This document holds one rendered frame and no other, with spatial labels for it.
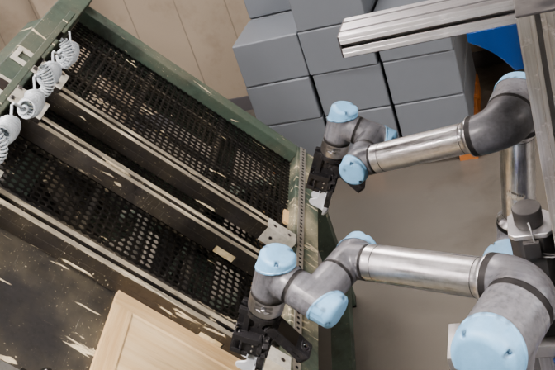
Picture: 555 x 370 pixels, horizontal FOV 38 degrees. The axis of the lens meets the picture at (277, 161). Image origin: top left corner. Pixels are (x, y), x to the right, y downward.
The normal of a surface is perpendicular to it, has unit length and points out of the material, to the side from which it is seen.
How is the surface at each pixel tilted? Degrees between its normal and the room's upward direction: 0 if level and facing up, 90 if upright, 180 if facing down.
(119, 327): 54
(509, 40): 90
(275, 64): 90
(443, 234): 0
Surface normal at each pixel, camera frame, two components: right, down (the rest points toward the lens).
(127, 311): 0.59, -0.69
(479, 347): -0.60, 0.44
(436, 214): -0.29, -0.84
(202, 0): -0.21, 0.52
